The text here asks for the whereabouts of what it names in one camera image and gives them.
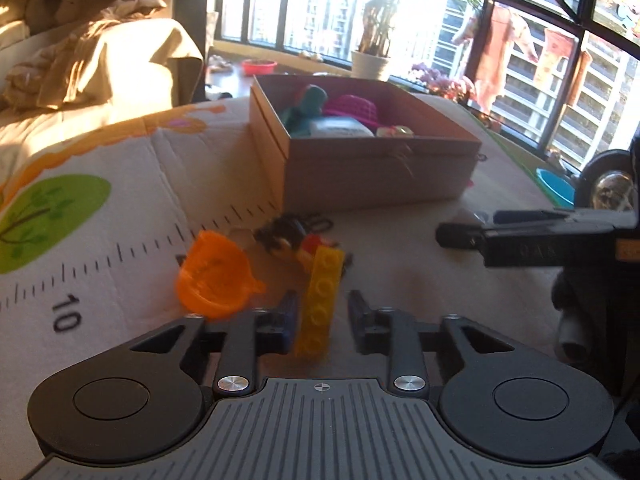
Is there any beige sofa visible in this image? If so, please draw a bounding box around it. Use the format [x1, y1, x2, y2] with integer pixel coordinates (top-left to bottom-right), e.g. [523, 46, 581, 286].
[0, 0, 206, 128]

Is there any teal toy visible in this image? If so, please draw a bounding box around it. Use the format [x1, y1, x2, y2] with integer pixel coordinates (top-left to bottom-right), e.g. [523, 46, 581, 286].
[279, 84, 329, 137]

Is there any dark toy figure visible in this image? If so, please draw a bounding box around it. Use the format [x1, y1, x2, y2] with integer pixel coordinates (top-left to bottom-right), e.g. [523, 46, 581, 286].
[254, 214, 353, 277]

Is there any red bowl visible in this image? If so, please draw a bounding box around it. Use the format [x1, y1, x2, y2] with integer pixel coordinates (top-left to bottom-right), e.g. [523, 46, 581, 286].
[241, 58, 278, 77]

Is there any orange plastic toy cup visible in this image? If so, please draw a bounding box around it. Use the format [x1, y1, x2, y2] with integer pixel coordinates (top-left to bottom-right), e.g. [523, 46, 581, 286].
[174, 230, 267, 320]

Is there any printed play mat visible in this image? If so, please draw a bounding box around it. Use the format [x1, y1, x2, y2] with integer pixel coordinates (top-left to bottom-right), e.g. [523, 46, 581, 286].
[0, 92, 640, 480]

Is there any blue bowl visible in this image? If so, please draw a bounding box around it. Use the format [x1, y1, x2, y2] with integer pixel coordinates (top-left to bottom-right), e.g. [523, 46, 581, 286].
[535, 167, 577, 209]

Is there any yellow building brick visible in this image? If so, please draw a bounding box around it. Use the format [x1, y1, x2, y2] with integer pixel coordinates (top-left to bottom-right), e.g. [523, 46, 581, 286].
[294, 247, 347, 359]

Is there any brown crumpled cloth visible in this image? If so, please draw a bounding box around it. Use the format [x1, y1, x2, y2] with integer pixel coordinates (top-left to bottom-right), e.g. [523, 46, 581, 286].
[4, 0, 169, 111]

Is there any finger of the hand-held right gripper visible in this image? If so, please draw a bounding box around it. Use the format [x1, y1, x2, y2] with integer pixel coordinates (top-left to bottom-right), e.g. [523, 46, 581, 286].
[492, 209, 614, 226]
[435, 222, 487, 251]

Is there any cardboard box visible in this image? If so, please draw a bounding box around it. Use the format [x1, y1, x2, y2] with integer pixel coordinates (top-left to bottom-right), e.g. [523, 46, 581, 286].
[249, 74, 484, 214]

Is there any pink plastic basket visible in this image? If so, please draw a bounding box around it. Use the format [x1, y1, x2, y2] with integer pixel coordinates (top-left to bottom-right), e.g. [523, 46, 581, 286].
[322, 93, 382, 132]

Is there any person's right hand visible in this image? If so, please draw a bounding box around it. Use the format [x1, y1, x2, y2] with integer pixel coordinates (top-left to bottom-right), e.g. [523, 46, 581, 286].
[551, 269, 602, 362]

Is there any potted plant in white pot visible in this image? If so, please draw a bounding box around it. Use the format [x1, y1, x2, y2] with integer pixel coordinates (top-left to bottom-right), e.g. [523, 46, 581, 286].
[350, 0, 481, 82]

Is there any pink flowering plant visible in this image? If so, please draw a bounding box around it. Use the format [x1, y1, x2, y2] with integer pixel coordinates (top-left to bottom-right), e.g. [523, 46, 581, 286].
[409, 62, 477, 107]

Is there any plush toy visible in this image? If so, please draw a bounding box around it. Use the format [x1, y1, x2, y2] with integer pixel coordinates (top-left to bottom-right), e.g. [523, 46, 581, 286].
[24, 0, 84, 27]

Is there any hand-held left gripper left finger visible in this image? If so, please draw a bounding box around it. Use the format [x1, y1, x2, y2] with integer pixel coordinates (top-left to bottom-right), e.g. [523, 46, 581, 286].
[120, 290, 301, 393]

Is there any hanging pale garment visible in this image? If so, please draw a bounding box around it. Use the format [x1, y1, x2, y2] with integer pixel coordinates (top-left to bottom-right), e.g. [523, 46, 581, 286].
[533, 27, 572, 87]

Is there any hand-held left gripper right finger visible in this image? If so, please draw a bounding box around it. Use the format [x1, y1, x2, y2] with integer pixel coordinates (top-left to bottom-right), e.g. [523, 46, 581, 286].
[348, 290, 523, 393]

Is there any hanging orange garment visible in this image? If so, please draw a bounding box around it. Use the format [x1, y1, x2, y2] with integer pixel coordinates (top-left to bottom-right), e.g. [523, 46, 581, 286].
[451, 2, 540, 117]

